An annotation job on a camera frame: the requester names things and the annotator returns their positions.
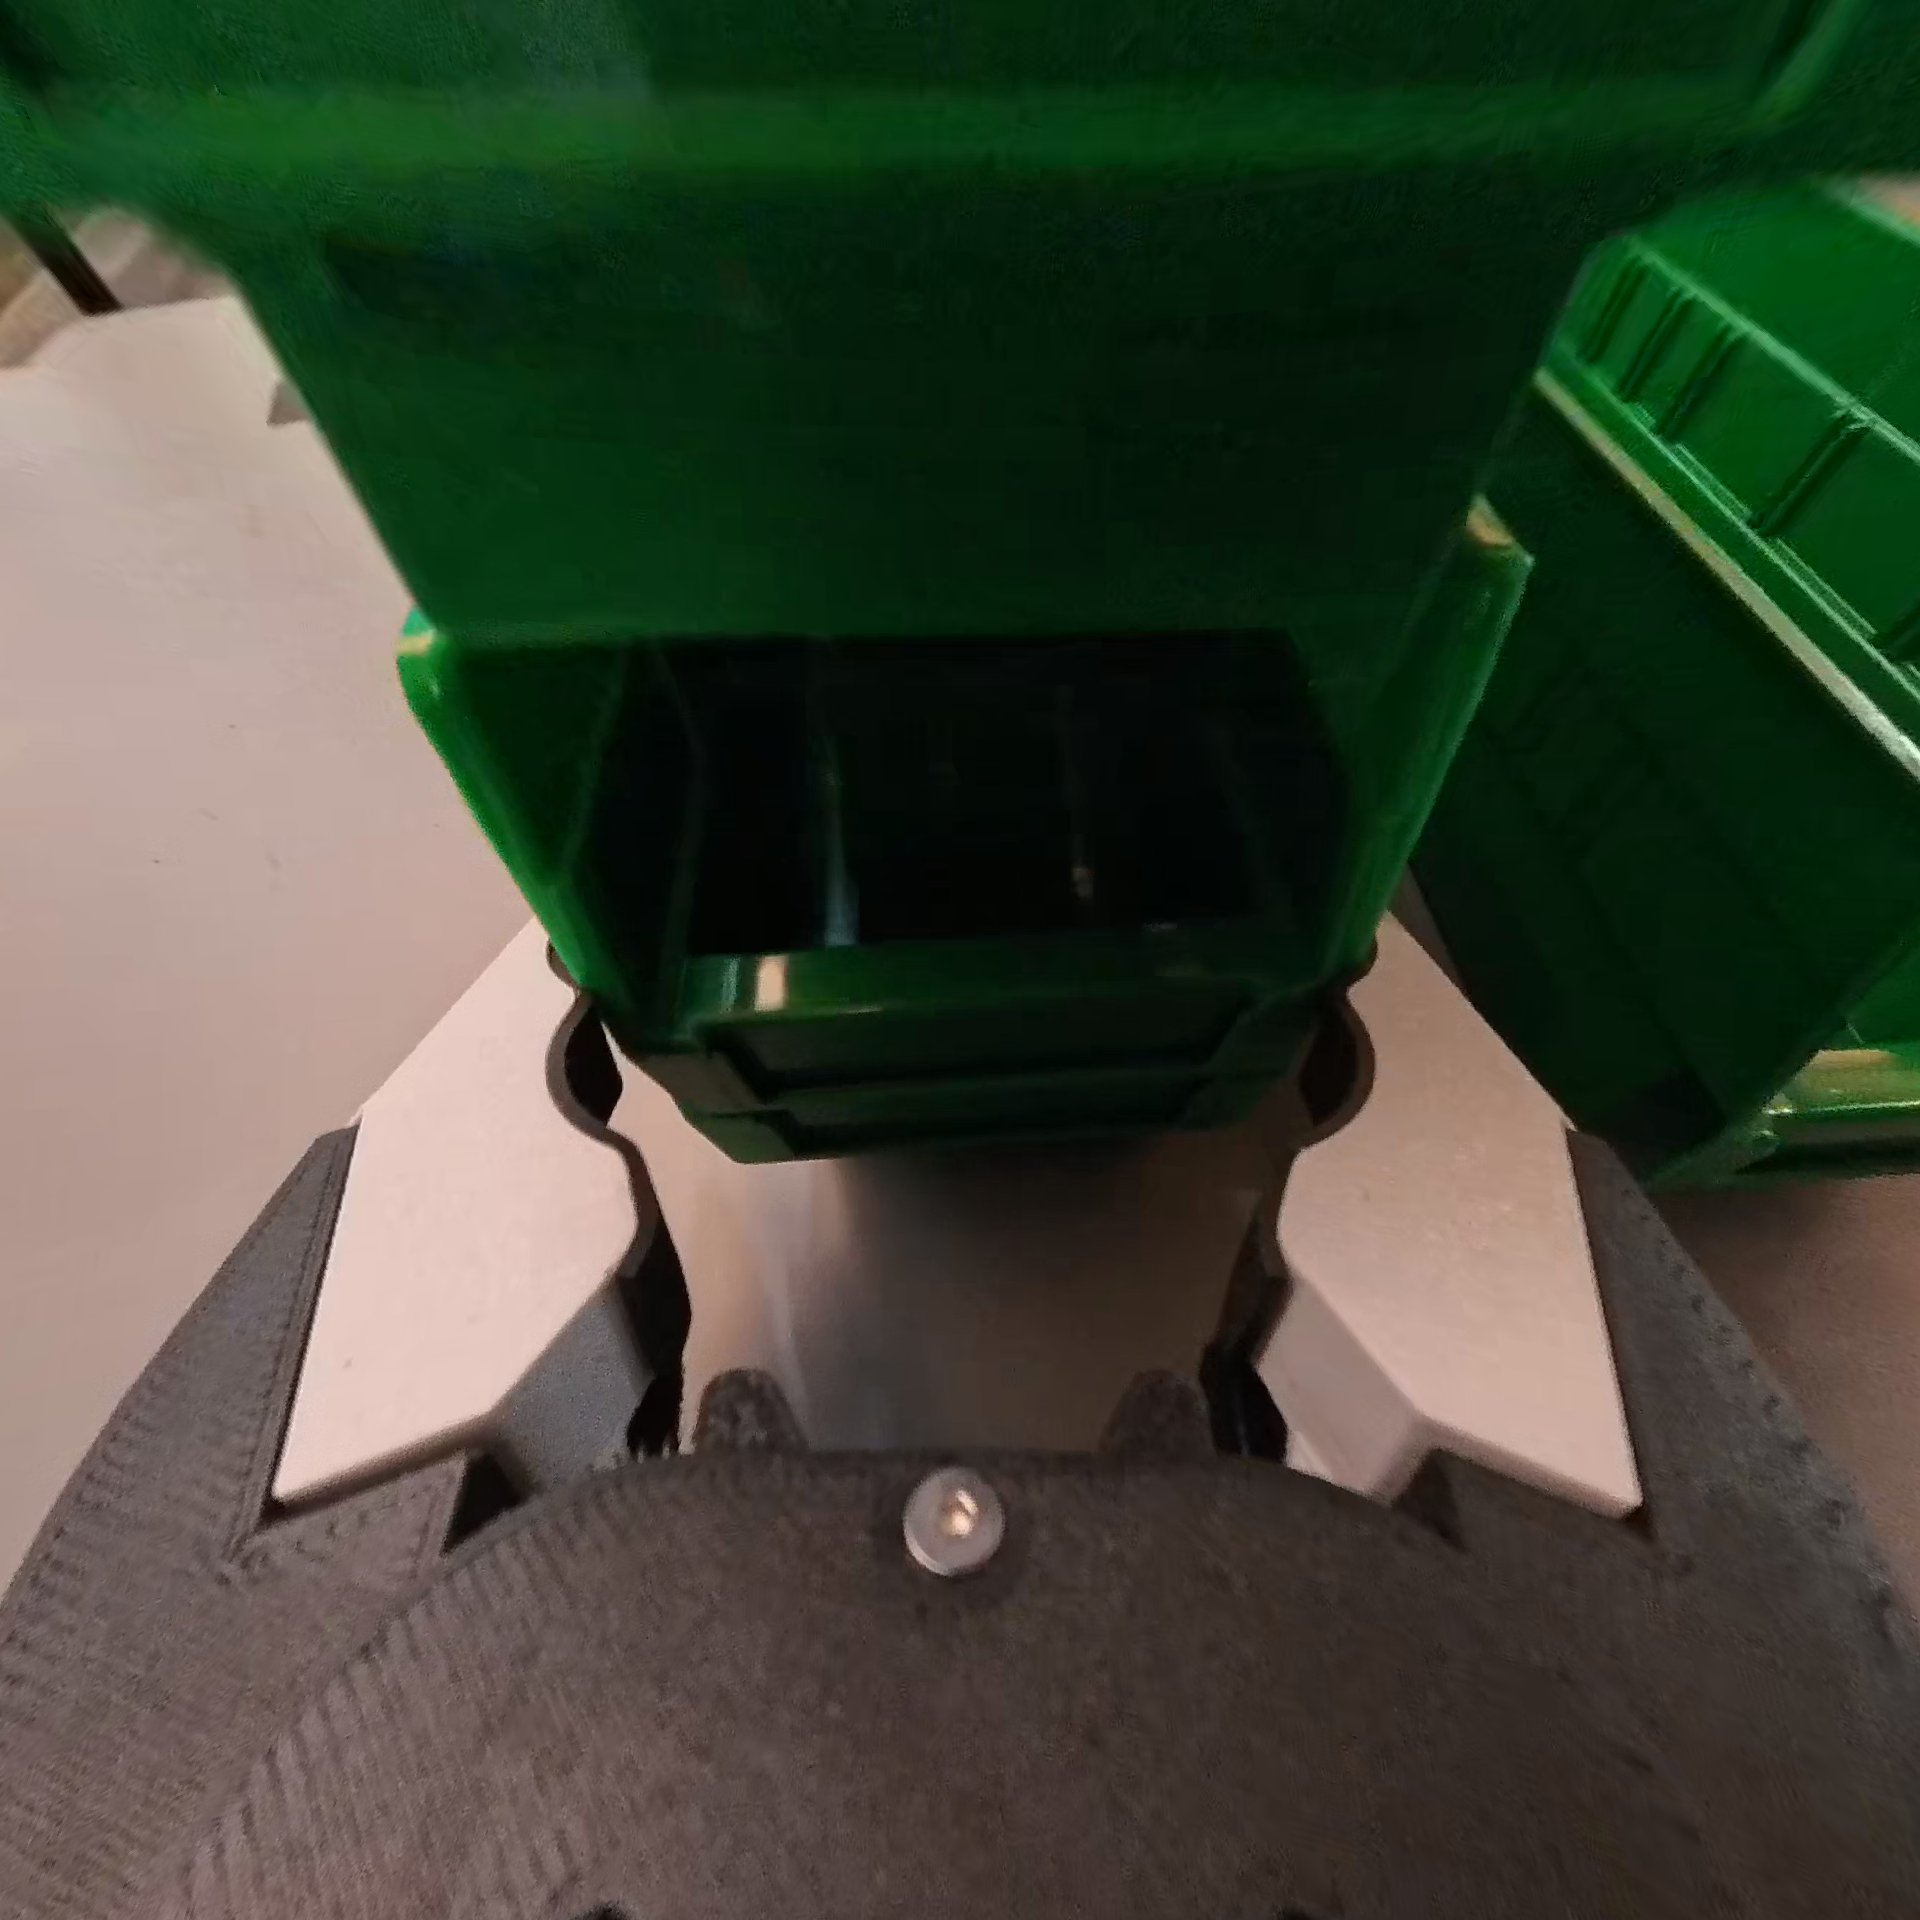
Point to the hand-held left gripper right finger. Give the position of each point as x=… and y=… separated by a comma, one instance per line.
x=1441, y=1246

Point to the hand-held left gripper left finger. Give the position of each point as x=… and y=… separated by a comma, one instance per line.
x=466, y=1246

